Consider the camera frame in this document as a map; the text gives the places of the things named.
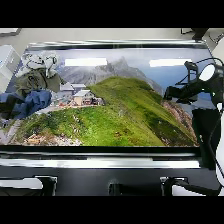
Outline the silver frame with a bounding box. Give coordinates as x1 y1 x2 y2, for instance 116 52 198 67
0 151 221 197

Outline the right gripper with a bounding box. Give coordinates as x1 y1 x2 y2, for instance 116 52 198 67
163 82 197 104

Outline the olive green garment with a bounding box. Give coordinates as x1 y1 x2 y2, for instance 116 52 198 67
13 68 67 100

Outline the blue garment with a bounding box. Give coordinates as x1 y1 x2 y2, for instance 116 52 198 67
0 89 54 120

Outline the grey white garment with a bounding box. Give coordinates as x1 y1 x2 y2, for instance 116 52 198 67
16 50 62 80

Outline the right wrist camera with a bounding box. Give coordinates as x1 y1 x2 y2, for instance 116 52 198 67
183 60 200 85

